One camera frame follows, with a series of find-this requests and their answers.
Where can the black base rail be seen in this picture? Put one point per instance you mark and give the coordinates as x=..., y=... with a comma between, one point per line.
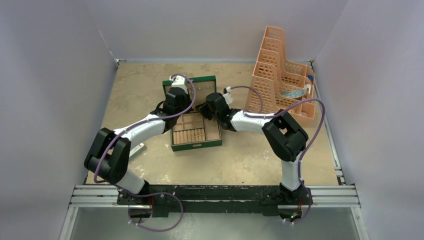
x=267, y=200

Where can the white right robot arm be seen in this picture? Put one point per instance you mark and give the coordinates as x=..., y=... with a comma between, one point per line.
x=284, y=134

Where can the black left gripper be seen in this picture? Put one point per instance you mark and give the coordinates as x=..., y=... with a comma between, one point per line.
x=187, y=98

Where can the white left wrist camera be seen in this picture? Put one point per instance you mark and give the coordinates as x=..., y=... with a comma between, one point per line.
x=179, y=81

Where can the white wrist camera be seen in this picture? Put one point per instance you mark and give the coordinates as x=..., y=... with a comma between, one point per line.
x=228, y=95
x=179, y=81

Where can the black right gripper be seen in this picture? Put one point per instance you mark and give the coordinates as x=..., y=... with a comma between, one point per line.
x=203, y=110

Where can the green jewelry box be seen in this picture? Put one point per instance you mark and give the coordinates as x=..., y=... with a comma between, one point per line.
x=192, y=130

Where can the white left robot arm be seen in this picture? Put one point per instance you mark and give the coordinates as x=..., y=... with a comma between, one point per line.
x=109, y=154

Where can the blue item in organizer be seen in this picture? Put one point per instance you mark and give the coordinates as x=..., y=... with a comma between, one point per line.
x=294, y=94

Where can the peach plastic file organizer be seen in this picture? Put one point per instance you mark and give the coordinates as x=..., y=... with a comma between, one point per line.
x=274, y=73

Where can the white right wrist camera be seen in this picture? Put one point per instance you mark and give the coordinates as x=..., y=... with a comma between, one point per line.
x=228, y=95

